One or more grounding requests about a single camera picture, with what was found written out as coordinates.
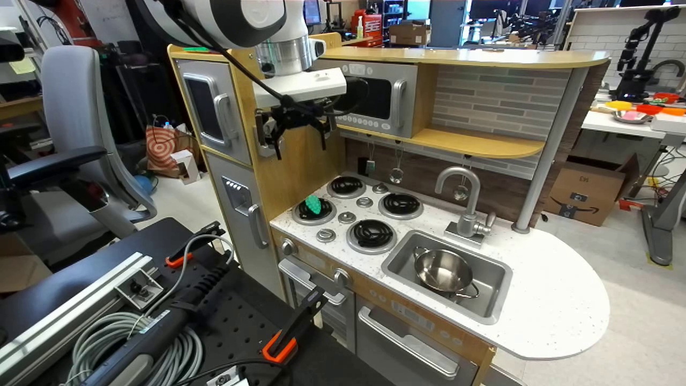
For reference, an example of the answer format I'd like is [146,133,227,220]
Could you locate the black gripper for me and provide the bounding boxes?
[260,101,334,162]

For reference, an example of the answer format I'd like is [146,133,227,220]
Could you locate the green toy object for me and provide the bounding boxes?
[305,196,321,215]

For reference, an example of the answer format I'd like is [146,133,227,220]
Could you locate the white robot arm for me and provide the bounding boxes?
[136,0,348,154]

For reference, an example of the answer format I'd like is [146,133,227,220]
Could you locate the black burner under green object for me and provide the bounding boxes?
[293,196,334,225]

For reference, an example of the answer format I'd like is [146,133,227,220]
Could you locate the steel pot in sink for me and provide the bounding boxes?
[411,249,473,298]

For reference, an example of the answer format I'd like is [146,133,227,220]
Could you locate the grey toy sink basin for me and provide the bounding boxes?
[382,233,513,325]

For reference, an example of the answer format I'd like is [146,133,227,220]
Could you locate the black burner far left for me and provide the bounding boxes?
[327,177,367,199]

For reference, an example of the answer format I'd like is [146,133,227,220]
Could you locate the grey toy microwave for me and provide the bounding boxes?
[336,62,419,137]

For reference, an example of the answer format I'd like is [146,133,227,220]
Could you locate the grey toy oven door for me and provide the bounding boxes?
[177,61,250,166]

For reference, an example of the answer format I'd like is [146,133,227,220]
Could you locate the black burner far right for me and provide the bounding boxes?
[379,194,423,220]

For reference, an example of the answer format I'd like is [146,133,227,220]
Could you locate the black burner near right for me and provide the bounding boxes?
[348,220,396,255]

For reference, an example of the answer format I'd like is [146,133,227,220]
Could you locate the toy kitchen play set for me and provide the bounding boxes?
[169,47,610,376]

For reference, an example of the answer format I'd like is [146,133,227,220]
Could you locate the silver toy faucet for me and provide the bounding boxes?
[436,166,495,243]

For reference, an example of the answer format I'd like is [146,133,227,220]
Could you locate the orange black clamp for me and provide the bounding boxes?
[260,288,327,364]

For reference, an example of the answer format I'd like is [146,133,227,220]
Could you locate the grey office chair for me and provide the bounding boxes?
[6,45,156,235]

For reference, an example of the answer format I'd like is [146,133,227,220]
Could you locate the cardboard box on floor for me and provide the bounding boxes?
[543,154,639,225]

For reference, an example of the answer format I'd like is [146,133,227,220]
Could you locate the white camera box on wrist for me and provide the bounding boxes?
[265,67,348,103]

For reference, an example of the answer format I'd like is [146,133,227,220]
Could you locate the grey coiled cable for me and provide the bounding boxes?
[64,311,206,386]

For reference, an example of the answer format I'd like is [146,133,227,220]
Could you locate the silver aluminium rail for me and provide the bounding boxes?
[0,254,156,386]

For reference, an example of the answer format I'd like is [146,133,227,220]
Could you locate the black cable connector handle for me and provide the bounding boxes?
[83,264,230,386]

